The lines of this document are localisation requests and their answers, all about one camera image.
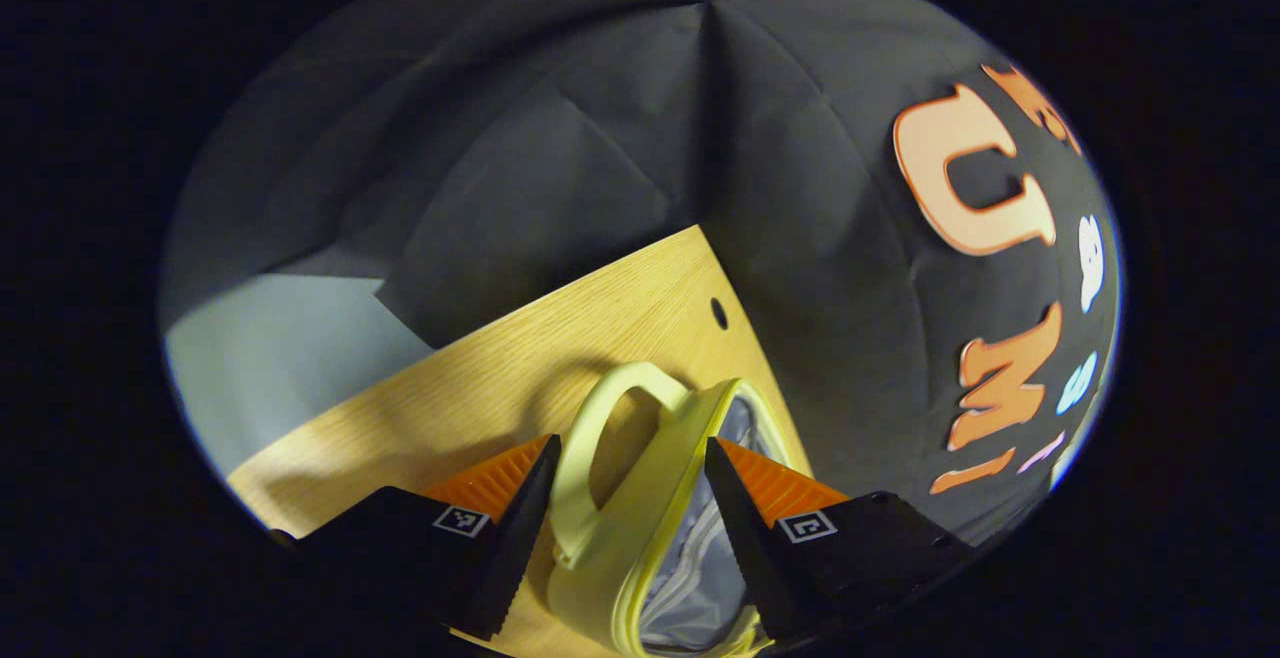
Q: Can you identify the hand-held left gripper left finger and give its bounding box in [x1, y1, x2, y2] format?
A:
[270, 433, 563, 641]

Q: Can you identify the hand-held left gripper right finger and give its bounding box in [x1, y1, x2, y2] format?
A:
[704, 436, 976, 649]

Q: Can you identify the pale yellow suitcase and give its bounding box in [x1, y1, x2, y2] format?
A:
[545, 361, 813, 658]

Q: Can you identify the black backdrop cloth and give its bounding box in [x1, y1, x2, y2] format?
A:
[160, 0, 1121, 549]

